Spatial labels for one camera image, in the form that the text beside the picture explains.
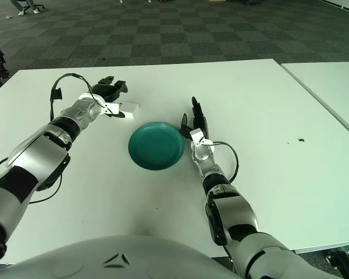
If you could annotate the chair casters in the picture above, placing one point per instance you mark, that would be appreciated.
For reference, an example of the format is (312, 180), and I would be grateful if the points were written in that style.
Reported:
(120, 1)

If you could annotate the black table foot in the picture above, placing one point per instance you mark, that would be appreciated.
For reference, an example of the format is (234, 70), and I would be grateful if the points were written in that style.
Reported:
(338, 261)

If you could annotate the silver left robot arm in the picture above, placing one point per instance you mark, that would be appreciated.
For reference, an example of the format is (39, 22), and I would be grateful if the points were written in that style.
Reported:
(37, 157)

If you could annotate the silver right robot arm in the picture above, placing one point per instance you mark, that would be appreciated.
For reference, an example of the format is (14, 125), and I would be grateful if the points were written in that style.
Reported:
(235, 209)

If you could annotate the cardboard box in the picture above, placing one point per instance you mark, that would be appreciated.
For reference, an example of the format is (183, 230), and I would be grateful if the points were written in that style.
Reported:
(218, 0)

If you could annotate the black swivel chair base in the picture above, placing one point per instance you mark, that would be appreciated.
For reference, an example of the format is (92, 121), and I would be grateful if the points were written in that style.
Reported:
(39, 5)

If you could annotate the seated person legs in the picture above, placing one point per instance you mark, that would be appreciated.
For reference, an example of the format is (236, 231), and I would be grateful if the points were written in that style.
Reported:
(20, 5)

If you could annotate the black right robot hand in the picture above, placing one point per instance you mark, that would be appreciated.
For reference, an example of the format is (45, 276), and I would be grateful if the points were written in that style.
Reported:
(199, 119)

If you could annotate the silver robot torso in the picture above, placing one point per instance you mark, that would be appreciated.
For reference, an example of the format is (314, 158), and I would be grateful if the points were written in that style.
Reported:
(119, 258)

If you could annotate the white charger block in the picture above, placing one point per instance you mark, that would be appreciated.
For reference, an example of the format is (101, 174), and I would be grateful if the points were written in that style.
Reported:
(132, 110)

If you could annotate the teal round plate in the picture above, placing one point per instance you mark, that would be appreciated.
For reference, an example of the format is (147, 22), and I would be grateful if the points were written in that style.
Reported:
(155, 146)

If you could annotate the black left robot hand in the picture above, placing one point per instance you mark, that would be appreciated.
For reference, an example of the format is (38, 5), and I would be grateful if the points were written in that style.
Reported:
(106, 90)

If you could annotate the white table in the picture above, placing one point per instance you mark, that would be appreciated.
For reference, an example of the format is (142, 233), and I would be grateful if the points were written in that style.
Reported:
(331, 84)

